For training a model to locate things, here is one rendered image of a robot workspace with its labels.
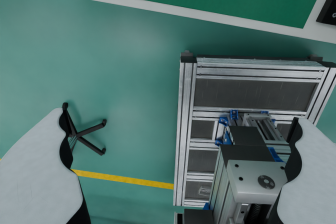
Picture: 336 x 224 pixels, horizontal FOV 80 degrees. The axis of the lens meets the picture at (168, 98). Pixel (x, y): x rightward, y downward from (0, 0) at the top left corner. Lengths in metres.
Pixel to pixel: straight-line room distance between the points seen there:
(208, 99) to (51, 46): 1.05
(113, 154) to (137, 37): 1.04
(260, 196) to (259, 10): 0.40
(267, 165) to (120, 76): 1.11
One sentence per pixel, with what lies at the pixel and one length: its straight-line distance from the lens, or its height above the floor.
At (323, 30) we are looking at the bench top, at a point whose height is 0.75.
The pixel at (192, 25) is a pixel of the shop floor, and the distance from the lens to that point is 1.28.
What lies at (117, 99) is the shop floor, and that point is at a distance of 1.52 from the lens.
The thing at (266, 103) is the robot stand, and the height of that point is 0.21.
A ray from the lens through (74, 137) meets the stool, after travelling 1.73.
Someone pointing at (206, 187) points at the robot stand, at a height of 0.22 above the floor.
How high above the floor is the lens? 1.26
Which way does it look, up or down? 60 degrees down
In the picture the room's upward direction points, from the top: 175 degrees counter-clockwise
